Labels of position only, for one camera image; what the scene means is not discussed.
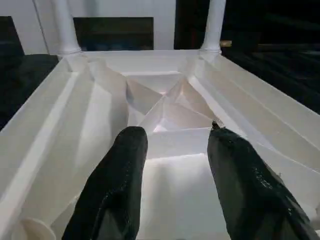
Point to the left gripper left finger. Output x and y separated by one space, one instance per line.
115 187

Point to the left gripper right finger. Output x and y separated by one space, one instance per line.
250 195

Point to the white plastic table top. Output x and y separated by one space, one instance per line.
175 175

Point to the white plastic table leg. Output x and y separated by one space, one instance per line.
213 25
66 25

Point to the black work mat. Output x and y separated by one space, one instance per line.
25 75

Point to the small beige label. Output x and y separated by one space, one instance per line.
226 43

